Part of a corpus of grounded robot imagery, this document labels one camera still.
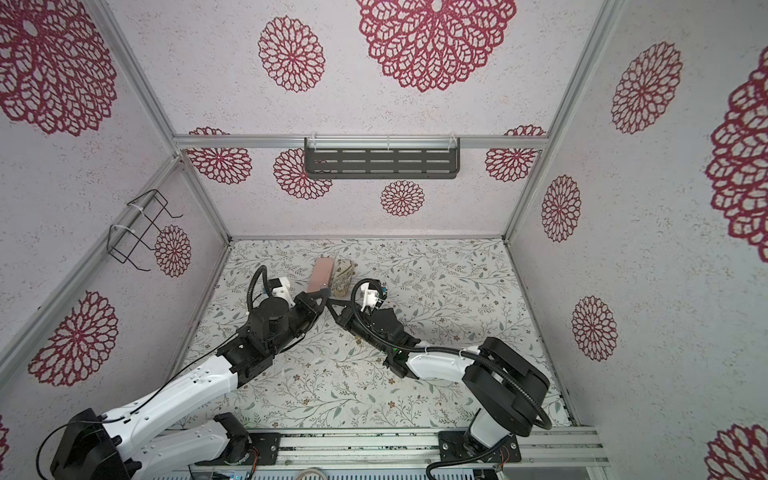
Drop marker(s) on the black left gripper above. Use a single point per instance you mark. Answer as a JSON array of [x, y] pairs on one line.
[[309, 304]]

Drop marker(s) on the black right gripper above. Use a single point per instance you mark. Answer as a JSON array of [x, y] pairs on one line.
[[348, 314]]

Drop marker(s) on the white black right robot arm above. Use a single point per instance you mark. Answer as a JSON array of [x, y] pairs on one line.
[[509, 389]]

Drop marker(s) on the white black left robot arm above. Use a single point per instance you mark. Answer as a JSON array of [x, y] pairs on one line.
[[131, 441]]

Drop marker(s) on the pink rectangular case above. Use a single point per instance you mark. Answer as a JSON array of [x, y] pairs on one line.
[[321, 275]]

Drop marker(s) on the patterned cream pouch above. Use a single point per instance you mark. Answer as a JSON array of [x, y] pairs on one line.
[[343, 274]]

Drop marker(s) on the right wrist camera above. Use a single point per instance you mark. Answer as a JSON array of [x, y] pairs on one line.
[[372, 294]]

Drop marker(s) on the dark grey wall shelf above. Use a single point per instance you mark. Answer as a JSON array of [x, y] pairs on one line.
[[382, 160]]

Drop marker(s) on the black wire wall rack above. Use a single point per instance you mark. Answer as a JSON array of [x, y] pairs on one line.
[[124, 239]]

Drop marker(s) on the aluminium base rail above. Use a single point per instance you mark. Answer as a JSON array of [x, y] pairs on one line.
[[416, 448]]

